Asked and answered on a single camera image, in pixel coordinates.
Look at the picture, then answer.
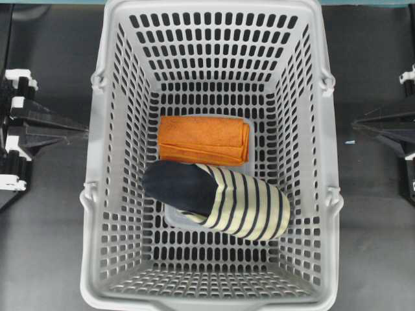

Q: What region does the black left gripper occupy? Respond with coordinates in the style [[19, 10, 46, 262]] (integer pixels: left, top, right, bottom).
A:
[[1, 69, 88, 191]]

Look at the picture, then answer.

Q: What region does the striped cream navy slipper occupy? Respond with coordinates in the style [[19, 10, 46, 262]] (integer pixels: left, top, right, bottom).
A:
[[142, 161, 291, 241]]

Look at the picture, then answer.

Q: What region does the folded orange towel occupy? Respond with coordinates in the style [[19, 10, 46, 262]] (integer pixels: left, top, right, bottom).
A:
[[158, 116, 250, 167]]

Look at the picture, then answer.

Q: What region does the grey plastic shopping basket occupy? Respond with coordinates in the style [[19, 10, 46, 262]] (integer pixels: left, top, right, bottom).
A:
[[80, 1, 344, 310]]

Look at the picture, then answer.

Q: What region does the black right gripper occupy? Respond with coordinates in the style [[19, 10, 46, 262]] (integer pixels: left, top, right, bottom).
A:
[[351, 65, 414, 198]]

